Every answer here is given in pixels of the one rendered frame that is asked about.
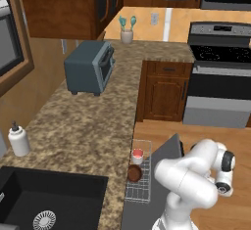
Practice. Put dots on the beige utensil pot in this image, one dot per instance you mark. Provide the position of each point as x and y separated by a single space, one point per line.
126 37

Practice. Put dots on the wooden wall cupboards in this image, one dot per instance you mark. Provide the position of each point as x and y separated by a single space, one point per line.
65 7

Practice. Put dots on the red and white cup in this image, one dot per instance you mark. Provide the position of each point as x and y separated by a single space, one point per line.
137 156

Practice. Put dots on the steel stove with oven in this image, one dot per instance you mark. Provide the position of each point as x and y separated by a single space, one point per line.
219 83

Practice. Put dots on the white soap dispenser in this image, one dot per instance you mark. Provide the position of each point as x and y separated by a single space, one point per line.
19 142

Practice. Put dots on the wooden base cupboard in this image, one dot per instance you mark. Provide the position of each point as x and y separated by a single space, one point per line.
163 97

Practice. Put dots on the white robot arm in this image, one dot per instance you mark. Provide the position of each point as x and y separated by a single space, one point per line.
189 178

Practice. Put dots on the black sink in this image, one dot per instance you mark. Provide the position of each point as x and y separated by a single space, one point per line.
62 194

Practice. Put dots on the grey toaster oven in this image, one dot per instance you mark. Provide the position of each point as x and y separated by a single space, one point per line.
83 66

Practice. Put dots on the teal kitchen utensil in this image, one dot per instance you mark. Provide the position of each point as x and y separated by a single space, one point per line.
133 22
122 22

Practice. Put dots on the wooden framed window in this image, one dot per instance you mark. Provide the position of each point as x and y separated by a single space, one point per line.
10 38

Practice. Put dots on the white wall socket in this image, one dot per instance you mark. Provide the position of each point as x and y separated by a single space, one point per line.
64 46
154 19

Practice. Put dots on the brown bowl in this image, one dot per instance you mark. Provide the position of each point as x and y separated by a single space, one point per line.
134 173

